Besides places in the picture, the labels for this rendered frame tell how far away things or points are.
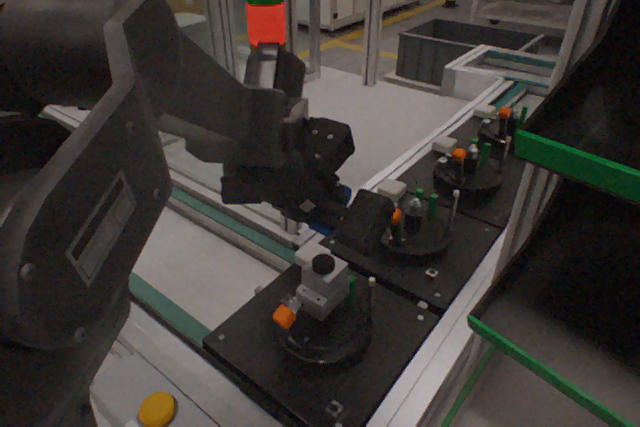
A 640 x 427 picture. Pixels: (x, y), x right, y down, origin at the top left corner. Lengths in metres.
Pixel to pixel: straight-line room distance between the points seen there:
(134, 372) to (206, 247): 0.30
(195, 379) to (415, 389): 0.28
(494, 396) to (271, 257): 0.45
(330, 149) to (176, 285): 0.47
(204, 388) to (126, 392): 0.10
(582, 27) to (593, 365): 0.24
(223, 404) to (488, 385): 0.32
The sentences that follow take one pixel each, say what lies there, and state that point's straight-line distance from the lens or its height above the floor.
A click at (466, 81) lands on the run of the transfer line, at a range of 1.69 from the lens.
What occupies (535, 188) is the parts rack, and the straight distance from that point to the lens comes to 0.43.
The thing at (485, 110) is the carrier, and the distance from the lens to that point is 1.31.
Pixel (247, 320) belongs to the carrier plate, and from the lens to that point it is 0.68.
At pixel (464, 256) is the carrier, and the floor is 0.97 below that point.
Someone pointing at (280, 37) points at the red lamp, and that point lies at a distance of 0.64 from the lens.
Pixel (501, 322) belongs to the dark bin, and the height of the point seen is 1.20.
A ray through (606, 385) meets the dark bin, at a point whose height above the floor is 1.20.
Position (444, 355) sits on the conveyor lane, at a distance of 0.67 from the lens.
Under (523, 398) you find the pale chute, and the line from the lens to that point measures 0.52.
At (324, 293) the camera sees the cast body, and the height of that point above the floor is 1.06.
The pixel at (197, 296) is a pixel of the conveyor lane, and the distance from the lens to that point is 0.81.
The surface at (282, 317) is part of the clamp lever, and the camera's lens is 0.55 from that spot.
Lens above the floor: 1.49
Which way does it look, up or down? 34 degrees down
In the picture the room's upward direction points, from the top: straight up
